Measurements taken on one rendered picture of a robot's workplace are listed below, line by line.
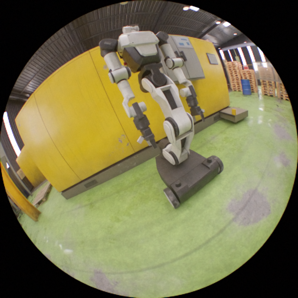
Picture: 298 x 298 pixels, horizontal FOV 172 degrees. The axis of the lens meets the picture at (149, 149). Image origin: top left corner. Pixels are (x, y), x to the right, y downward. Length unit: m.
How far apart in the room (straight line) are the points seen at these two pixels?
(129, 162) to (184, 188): 0.95
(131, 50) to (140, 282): 1.56
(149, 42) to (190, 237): 1.34
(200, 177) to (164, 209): 0.42
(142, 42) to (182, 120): 0.58
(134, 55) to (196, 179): 0.98
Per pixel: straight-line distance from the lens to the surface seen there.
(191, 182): 0.81
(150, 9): 11.09
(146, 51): 0.72
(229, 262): 0.90
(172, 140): 0.65
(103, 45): 0.77
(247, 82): 6.52
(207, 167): 0.90
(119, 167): 1.50
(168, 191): 0.78
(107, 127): 1.29
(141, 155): 1.45
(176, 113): 0.61
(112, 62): 0.71
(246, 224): 0.95
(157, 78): 0.69
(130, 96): 0.61
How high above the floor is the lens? 0.84
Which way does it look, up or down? 28 degrees down
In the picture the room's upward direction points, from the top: 24 degrees counter-clockwise
